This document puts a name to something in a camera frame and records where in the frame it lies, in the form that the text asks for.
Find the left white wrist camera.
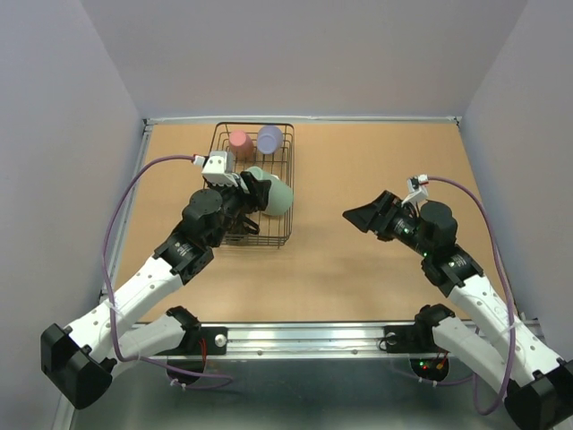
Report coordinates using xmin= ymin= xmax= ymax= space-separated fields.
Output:
xmin=192 ymin=150 xmax=240 ymax=187

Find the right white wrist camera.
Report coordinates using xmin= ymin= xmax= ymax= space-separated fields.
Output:
xmin=402 ymin=174 xmax=429 ymax=206

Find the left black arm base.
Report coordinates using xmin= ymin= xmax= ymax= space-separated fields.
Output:
xmin=164 ymin=326 xmax=228 ymax=373

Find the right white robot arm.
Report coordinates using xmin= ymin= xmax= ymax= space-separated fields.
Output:
xmin=343 ymin=191 xmax=572 ymax=429

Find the purple plastic cup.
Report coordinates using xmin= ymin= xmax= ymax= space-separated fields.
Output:
xmin=256 ymin=125 xmax=283 ymax=155

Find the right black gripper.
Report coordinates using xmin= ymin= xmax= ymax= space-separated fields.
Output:
xmin=341 ymin=191 xmax=433 ymax=258

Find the aluminium mounting rail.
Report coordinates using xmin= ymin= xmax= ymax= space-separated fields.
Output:
xmin=71 ymin=318 xmax=550 ymax=362

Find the green plastic cup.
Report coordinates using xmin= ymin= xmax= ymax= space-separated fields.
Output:
xmin=247 ymin=166 xmax=294 ymax=217

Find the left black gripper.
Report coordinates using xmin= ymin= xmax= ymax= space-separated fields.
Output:
xmin=207 ymin=172 xmax=270 ymax=248

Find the pink plastic cup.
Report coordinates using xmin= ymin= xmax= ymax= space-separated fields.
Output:
xmin=228 ymin=130 xmax=255 ymax=159

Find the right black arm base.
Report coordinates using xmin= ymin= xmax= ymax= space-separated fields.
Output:
xmin=378 ymin=324 xmax=472 ymax=387

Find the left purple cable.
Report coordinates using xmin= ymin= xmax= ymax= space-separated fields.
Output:
xmin=101 ymin=154 xmax=235 ymax=391

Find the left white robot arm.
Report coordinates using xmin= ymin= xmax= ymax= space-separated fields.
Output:
xmin=40 ymin=171 xmax=271 ymax=409

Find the black wire dish rack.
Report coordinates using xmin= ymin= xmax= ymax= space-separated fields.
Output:
xmin=209 ymin=121 xmax=295 ymax=247

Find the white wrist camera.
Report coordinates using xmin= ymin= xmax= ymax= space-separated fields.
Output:
xmin=402 ymin=174 xmax=429 ymax=206
xmin=192 ymin=150 xmax=240 ymax=187

